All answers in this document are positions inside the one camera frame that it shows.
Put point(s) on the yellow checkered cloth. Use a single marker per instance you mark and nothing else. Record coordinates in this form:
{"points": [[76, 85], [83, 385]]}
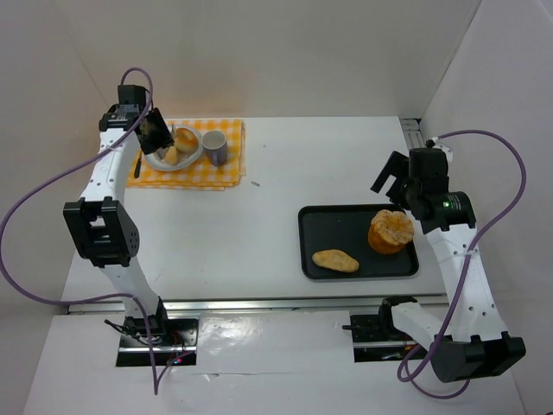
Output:
{"points": [[200, 174]]}

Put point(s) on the black tray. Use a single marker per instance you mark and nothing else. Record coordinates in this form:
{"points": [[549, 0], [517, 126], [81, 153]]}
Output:
{"points": [[346, 228]]}

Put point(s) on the triangular bread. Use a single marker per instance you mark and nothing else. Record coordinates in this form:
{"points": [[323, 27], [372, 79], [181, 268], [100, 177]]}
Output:
{"points": [[172, 156]]}

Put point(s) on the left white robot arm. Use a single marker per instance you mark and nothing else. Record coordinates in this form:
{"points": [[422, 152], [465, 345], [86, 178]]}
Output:
{"points": [[101, 229]]}

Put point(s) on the metal tongs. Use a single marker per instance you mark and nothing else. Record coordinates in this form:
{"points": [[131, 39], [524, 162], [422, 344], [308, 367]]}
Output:
{"points": [[161, 152]]}

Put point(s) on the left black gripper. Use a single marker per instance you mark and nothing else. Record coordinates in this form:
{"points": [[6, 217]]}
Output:
{"points": [[155, 130]]}

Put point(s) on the aluminium rail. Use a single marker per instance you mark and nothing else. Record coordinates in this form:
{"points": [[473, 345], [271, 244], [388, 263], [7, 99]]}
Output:
{"points": [[266, 304]]}

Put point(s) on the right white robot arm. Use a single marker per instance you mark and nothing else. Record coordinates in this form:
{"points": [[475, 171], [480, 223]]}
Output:
{"points": [[472, 340]]}

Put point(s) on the tall round brioche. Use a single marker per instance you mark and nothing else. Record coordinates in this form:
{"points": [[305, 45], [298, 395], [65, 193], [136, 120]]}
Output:
{"points": [[390, 232]]}

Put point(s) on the ring donut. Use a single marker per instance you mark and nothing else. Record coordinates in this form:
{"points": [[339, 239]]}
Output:
{"points": [[185, 140]]}

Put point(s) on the purple mug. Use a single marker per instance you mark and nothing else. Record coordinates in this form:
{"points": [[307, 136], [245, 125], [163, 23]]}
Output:
{"points": [[215, 147]]}

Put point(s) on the oval bread roll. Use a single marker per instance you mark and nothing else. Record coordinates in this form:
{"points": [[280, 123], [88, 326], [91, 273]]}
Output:
{"points": [[335, 260]]}

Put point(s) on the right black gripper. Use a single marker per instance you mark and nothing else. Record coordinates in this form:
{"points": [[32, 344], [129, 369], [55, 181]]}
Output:
{"points": [[392, 171]]}

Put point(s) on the white plate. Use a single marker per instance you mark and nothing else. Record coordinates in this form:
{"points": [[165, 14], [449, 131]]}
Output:
{"points": [[186, 159]]}

